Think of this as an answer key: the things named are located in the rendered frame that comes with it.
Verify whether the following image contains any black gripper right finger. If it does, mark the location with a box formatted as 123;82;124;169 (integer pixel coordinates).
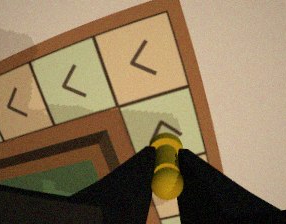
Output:
178;148;286;224

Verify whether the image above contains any yellow game pawn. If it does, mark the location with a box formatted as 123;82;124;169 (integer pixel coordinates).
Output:
150;132;184;201

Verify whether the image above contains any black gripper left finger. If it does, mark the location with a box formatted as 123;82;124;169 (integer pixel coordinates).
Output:
0;145;156;224

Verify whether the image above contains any brown board border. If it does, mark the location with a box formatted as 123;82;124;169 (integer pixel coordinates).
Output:
0;0;224;173

